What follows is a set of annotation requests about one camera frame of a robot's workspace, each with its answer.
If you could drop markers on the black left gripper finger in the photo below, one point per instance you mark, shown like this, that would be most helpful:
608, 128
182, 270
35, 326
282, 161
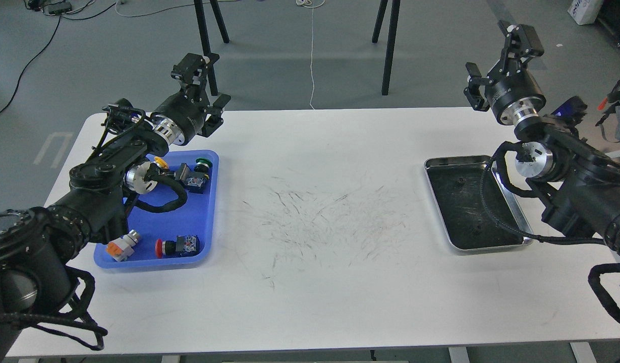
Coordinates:
191, 73
214, 112

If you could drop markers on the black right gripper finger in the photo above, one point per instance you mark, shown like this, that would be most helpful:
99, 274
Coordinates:
472, 90
522, 44

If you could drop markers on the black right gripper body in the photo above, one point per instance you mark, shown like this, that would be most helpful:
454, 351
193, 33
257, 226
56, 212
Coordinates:
513, 96

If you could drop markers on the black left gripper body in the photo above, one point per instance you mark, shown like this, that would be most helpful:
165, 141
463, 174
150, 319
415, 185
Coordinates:
180, 118

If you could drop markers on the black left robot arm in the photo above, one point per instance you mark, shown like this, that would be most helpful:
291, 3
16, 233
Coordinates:
37, 287

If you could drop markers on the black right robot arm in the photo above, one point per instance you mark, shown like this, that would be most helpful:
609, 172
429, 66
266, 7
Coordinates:
578, 185

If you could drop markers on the silver metal tray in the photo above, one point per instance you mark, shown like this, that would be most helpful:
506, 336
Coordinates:
461, 208

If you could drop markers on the blue plastic tray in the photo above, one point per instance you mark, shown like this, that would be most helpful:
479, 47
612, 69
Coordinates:
194, 218

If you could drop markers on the black table leg left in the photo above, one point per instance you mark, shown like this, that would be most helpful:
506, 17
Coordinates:
204, 36

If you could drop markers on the black table leg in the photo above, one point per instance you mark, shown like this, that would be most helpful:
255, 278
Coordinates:
204, 36
395, 7

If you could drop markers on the white cardboard box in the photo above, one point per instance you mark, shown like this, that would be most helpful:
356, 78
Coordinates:
584, 12

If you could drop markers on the black table leg right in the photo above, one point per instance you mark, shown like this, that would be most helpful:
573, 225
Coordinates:
395, 7

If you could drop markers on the orange grey connector block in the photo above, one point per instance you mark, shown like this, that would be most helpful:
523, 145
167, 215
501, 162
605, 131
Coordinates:
123, 247

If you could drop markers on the yellow push button switch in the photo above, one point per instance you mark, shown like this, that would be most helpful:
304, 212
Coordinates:
161, 166

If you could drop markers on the green push button switch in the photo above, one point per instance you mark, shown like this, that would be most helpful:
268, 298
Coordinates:
195, 179

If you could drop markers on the red push button switch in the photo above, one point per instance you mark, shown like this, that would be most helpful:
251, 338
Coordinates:
182, 246

